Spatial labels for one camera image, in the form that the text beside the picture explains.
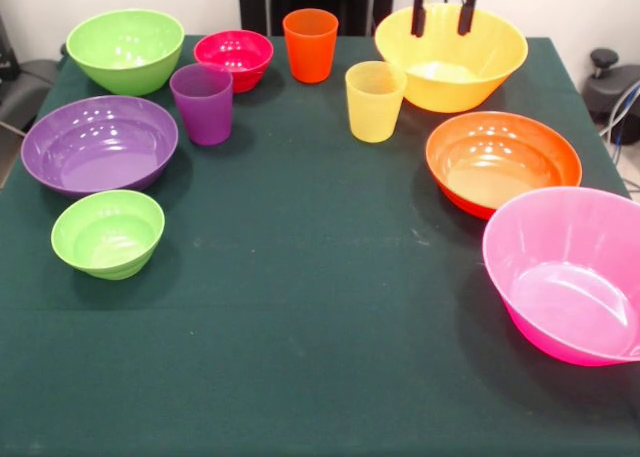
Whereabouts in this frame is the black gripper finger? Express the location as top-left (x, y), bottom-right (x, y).
top-left (410, 0), bottom-right (427, 38)
top-left (457, 0), bottom-right (476, 35)

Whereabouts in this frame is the yellow bowl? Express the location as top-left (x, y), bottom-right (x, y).
top-left (374, 2), bottom-right (529, 114)

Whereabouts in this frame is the yellow cup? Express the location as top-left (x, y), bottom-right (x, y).
top-left (344, 60), bottom-right (409, 144)

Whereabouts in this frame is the pink bowl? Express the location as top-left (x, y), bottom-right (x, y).
top-left (481, 186), bottom-right (640, 367)

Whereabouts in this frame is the orange cup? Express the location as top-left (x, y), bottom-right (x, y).
top-left (282, 8), bottom-right (340, 84)

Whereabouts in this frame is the orange bowl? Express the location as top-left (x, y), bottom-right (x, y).
top-left (425, 110), bottom-right (584, 221)

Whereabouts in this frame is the black round equipment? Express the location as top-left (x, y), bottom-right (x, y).
top-left (582, 48), bottom-right (640, 124)

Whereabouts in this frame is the red bowl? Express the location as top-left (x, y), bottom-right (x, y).
top-left (193, 29), bottom-right (275, 94)

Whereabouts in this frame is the purple cup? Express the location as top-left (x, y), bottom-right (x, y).
top-left (169, 62), bottom-right (235, 147)

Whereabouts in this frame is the dark green tablecloth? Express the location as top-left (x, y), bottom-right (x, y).
top-left (0, 35), bottom-right (640, 457)

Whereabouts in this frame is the large green bowl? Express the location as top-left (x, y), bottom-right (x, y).
top-left (65, 8), bottom-right (186, 97)

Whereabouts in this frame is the purple bowl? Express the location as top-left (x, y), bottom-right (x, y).
top-left (20, 94), bottom-right (180, 199)

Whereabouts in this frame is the small green bowl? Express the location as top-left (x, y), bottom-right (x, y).
top-left (50, 189), bottom-right (166, 281)

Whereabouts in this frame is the dark grey chair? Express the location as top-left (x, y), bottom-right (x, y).
top-left (0, 11), bottom-right (66, 133)

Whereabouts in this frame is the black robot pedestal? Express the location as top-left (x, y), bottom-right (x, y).
top-left (237, 0), bottom-right (397, 38)

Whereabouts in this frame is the grey blue cable bundle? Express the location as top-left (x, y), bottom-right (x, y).
top-left (599, 79), bottom-right (640, 148)

